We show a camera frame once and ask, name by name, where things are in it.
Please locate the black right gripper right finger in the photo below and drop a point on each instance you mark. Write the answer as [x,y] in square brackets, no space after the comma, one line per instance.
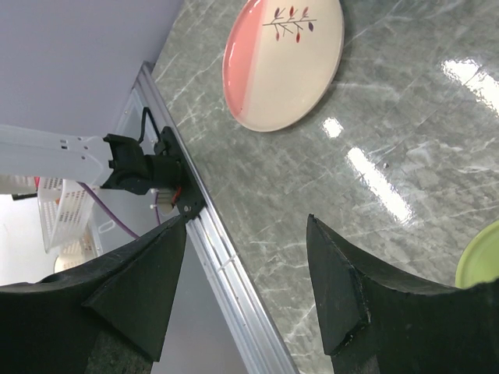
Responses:
[376,318]

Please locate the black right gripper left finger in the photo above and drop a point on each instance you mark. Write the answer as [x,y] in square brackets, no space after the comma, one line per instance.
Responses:
[108,315]

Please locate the green round lid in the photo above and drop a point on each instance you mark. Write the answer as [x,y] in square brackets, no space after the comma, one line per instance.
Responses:
[479,261]

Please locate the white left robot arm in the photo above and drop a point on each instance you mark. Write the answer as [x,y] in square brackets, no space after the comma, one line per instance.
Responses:
[110,162]

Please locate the white plastic basket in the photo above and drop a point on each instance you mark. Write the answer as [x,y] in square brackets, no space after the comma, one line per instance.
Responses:
[65,208]

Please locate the pink and cream plate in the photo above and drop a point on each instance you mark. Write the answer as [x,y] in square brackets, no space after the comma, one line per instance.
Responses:
[279,60]

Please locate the aluminium mounting rail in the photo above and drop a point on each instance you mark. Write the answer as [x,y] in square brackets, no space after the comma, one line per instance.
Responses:
[219,323]

